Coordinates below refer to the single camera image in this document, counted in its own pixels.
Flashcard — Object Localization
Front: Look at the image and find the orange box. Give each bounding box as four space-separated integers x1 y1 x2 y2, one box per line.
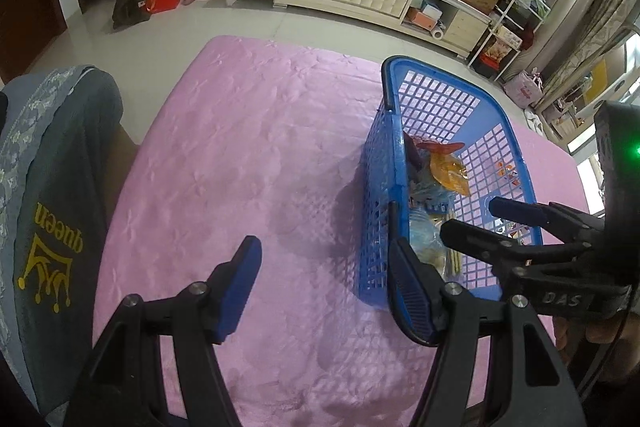
405 4 443 30

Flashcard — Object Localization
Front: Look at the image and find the yellow snack packet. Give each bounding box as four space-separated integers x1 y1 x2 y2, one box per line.
429 153 472 196

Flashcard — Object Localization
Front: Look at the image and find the black cable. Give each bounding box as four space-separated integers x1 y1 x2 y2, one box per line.
575 317 631 400

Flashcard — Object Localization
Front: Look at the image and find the red snack packet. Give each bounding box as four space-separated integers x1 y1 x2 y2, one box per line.
415 140 465 154

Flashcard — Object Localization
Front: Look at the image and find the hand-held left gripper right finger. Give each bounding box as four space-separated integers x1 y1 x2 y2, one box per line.
387 237 588 427

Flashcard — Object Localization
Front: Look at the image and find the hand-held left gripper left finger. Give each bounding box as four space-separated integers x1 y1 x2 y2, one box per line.
65 236 263 427

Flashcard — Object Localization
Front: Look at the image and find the white wire rack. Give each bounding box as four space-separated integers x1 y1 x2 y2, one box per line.
467 0 551 78

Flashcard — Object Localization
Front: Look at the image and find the person's right hand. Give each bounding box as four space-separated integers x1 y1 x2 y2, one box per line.
552 314 631 358

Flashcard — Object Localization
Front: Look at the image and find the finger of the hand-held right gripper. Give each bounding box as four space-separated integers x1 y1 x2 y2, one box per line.
440 218 601 280
489 196 608 239

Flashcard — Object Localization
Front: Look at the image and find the pink tablecloth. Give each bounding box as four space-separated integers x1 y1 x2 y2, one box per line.
92 34 603 427

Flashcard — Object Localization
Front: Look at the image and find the pink shopping bag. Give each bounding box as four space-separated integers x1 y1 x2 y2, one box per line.
504 69 543 109

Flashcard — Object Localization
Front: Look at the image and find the clear white cracker packet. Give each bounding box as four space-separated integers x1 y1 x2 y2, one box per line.
410 212 458 280

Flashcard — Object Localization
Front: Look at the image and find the blue plastic basket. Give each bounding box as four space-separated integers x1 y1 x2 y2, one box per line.
356 55 545 313

